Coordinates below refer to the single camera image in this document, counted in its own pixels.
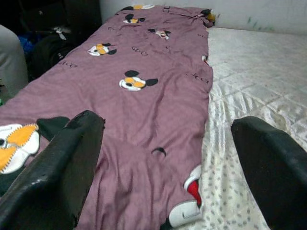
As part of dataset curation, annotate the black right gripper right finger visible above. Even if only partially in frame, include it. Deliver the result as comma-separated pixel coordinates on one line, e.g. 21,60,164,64
231,115,307,230

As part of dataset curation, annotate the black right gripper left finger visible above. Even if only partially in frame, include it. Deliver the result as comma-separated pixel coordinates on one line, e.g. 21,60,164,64
0,110,106,230

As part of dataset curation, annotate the white quilted mattress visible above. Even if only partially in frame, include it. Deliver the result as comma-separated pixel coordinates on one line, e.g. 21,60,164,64
167,26,307,230

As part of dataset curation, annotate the purple cartoon mouse blanket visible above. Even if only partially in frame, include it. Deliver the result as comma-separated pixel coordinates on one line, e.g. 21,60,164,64
0,4,214,230

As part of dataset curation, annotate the blue plastic item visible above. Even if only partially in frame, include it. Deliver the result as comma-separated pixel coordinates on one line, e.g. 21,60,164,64
17,33,36,58

